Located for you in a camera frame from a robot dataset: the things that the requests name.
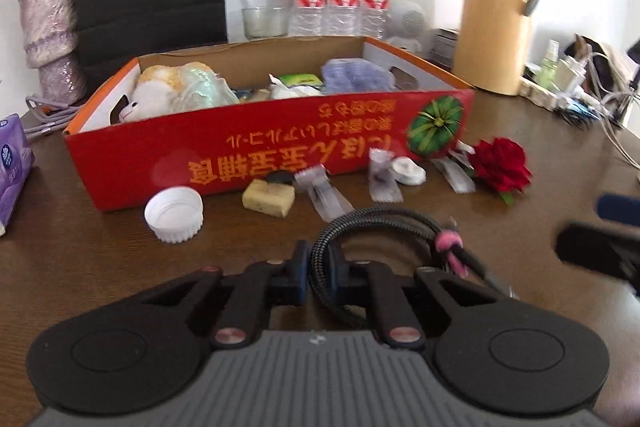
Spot white and yellow plush alpaca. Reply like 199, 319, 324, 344
122, 64, 188, 122

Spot small grey tin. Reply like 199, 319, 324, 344
430, 28, 461, 70

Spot tangle of charger cables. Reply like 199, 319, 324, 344
565, 52, 640, 168

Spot purple textured vase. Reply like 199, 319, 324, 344
19, 0, 88, 105

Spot clear glass cup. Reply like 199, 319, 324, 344
241, 0, 290, 40

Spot snack wrapper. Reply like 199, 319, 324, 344
235, 87, 273, 104

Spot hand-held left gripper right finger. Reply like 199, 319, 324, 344
330, 252, 501, 350

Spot yellow sponge block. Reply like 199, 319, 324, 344
242, 178, 296, 219

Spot red artificial rose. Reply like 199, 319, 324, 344
467, 137, 533, 206

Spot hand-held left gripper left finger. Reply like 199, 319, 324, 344
142, 241, 311, 350

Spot small green spray bottle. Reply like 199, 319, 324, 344
537, 39, 561, 90

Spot white ribbed jug cap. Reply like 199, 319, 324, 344
144, 187, 205, 244

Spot white tissue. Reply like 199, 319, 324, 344
267, 73, 321, 100

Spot purple knitted cloth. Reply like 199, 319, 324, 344
320, 57, 396, 95

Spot white round speaker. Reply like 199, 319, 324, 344
387, 0, 428, 52

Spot black braided cable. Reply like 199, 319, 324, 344
307, 206, 516, 328

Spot clear candy wrapper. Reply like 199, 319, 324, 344
432, 142, 477, 194
294, 165, 353, 223
368, 148, 403, 204

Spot red cardboard box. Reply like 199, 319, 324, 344
62, 36, 476, 212

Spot grey cables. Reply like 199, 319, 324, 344
25, 93, 83, 140

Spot purple tissue pack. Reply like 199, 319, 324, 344
0, 113, 36, 238

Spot yellow thermos jug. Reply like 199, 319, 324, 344
452, 0, 545, 96

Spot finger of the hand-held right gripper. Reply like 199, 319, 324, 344
596, 193, 640, 224
555, 223, 640, 297

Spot green packet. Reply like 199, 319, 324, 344
277, 72, 323, 88

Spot iridescent clear plastic wrap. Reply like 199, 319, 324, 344
172, 62, 240, 112

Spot pink cable tie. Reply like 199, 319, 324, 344
435, 231, 471, 278

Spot white round case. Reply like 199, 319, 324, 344
391, 156, 427, 186

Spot white power strip with chargers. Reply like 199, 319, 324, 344
520, 57, 601, 112

